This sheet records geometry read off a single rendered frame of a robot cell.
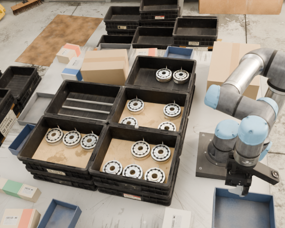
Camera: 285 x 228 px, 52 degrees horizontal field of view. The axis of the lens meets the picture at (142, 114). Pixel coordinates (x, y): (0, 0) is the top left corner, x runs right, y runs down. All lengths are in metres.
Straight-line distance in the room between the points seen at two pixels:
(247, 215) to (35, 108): 1.55
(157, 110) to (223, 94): 0.84
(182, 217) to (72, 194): 0.61
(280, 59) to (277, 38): 2.58
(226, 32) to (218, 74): 2.01
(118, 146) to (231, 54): 0.96
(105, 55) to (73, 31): 2.08
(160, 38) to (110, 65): 1.13
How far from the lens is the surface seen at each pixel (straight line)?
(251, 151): 0.90
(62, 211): 1.65
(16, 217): 1.66
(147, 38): 3.11
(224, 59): 1.99
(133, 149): 1.56
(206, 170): 1.60
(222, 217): 1.15
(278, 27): 4.04
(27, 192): 1.72
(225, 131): 1.47
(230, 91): 0.97
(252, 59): 1.22
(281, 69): 1.27
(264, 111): 0.94
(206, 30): 2.99
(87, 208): 1.62
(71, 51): 2.44
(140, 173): 1.47
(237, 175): 1.01
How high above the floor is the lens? 2.13
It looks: 48 degrees down
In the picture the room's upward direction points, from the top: 9 degrees counter-clockwise
